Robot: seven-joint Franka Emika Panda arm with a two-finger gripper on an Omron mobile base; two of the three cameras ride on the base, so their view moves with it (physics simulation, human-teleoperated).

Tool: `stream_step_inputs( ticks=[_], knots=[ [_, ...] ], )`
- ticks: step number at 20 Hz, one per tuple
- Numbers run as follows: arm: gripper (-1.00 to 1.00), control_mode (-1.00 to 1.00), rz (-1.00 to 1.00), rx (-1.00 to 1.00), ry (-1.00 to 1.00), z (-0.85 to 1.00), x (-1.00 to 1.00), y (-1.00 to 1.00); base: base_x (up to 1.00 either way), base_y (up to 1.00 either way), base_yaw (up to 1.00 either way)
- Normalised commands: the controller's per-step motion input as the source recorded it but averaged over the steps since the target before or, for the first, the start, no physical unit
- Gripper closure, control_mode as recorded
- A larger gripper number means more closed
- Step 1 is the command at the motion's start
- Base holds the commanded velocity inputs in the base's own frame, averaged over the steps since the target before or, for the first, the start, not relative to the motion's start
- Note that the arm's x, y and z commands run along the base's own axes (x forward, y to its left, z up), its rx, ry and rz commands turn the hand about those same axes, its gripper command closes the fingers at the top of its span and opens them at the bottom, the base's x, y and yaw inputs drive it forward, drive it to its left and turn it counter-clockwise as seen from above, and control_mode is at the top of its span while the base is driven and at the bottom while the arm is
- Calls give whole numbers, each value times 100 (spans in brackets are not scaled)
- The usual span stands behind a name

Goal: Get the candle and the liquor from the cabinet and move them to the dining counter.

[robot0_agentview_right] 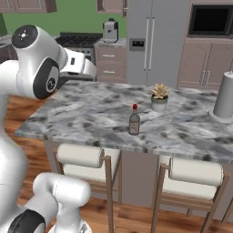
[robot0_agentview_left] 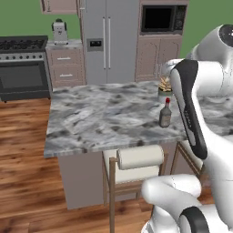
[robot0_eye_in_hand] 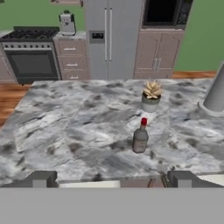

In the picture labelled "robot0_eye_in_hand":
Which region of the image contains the black and steel stove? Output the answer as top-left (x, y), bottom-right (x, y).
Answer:
top-left (0, 25), bottom-right (62, 86)

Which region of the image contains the beige two-door cabinet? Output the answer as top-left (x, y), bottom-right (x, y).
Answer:
top-left (133, 28), bottom-right (186, 81)

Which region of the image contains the grey conical tap base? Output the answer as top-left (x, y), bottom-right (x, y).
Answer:
top-left (197, 61), bottom-right (224, 118)

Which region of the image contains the potted succulent in white pot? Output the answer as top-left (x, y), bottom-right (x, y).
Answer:
top-left (141, 80), bottom-right (164, 114)

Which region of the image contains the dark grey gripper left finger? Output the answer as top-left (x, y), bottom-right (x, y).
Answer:
top-left (0, 170), bottom-right (60, 189)

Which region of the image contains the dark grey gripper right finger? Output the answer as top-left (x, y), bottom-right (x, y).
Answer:
top-left (167, 170), bottom-right (224, 189)

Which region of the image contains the stainless steel fridge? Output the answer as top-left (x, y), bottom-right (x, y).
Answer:
top-left (83, 0), bottom-right (145, 81)

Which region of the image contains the black microwave oven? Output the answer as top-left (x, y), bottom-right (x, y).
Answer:
top-left (141, 0), bottom-right (194, 30)

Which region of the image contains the beige drawer cabinet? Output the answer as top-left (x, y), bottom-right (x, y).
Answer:
top-left (52, 31), bottom-right (91, 81)

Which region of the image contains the grey bottle with red cap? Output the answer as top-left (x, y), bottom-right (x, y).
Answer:
top-left (131, 116), bottom-right (150, 154)

